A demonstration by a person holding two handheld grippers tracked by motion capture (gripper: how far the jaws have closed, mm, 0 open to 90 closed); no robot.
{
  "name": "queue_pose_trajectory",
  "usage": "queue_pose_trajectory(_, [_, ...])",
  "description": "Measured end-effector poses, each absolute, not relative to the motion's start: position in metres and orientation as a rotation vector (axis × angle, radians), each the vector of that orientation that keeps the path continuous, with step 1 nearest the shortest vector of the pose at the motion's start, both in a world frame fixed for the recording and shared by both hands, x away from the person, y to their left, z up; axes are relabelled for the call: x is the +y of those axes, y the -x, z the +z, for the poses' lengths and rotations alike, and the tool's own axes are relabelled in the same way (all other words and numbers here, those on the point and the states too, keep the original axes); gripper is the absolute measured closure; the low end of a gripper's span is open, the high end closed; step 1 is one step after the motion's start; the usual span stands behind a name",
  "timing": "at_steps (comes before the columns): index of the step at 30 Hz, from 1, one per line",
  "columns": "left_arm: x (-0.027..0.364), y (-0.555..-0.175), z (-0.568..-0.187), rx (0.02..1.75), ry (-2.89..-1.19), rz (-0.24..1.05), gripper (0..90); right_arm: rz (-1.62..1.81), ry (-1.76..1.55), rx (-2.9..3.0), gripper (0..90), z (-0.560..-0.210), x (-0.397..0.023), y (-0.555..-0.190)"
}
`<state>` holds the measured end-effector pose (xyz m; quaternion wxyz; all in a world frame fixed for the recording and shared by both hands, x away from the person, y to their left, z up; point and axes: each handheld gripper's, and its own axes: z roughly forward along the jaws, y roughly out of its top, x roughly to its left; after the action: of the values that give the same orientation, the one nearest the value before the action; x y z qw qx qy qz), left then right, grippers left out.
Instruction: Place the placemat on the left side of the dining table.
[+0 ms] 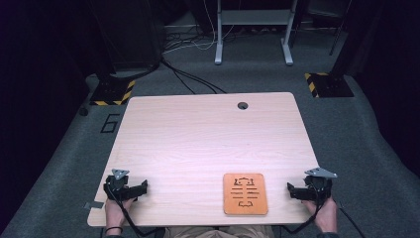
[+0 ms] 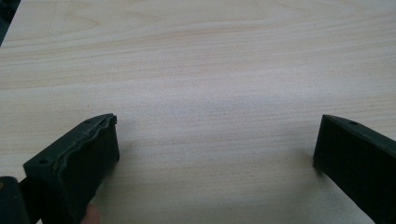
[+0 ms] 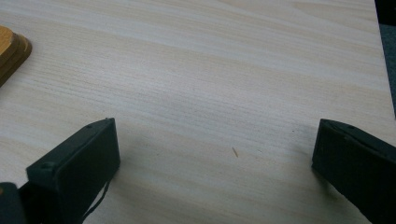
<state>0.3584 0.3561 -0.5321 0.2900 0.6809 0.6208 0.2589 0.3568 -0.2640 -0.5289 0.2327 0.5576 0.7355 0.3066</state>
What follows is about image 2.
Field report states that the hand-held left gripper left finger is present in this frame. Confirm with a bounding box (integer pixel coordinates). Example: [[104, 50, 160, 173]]
[[22, 113, 120, 224]]

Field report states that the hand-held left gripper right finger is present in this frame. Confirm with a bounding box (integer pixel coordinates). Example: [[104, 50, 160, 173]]
[[312, 114, 396, 224]]

